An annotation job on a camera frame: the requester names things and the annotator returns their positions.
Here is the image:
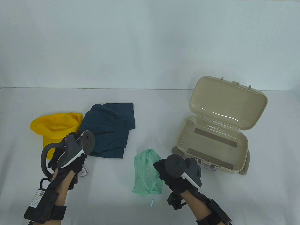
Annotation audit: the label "black right wrist sensor box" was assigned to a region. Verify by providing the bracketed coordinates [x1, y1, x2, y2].
[209, 199, 232, 225]

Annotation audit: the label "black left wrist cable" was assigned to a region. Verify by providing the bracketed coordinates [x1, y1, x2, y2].
[40, 177, 53, 190]

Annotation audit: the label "black wrist sensor box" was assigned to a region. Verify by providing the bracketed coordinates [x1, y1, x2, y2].
[209, 199, 232, 225]
[23, 189, 59, 223]

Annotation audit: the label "grey right hand controller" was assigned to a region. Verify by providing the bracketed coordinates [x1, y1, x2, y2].
[165, 154, 202, 188]

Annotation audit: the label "black wrist strap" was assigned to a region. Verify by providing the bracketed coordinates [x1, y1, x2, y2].
[50, 205, 67, 222]
[196, 216, 225, 225]

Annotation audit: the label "beige hard-shell suitcase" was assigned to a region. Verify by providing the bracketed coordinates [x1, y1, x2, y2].
[172, 76, 268, 176]

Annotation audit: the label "grey hand controller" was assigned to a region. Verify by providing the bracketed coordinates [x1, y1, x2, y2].
[41, 130, 96, 176]
[165, 154, 202, 188]

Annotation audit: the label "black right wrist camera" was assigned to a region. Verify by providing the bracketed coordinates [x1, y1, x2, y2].
[167, 193, 187, 210]

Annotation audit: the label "person's right hand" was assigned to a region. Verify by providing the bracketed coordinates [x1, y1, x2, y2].
[153, 159, 200, 195]

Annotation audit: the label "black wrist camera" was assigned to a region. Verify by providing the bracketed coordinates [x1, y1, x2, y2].
[69, 175, 78, 190]
[167, 193, 187, 210]

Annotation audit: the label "green mesh bag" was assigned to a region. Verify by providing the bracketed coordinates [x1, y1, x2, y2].
[132, 149, 164, 208]

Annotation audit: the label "person's left hand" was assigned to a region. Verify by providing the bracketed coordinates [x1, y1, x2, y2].
[48, 132, 88, 183]

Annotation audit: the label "black left wrist strap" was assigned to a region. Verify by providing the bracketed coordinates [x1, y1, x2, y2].
[50, 205, 67, 222]

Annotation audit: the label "dark teal folded shorts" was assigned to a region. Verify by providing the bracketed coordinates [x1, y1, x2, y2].
[75, 103, 136, 160]

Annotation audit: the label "grey left hand controller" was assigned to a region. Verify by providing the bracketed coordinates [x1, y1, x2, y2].
[41, 130, 96, 176]

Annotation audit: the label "black right wrist strap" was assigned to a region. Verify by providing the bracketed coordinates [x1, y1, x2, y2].
[196, 216, 225, 225]

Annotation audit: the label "black left wrist sensor box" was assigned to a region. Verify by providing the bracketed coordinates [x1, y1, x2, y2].
[23, 189, 59, 223]

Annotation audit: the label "yellow cap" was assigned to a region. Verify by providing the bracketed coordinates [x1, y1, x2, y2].
[30, 113, 83, 160]

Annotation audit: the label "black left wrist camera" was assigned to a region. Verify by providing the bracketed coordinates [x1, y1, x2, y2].
[69, 175, 78, 190]

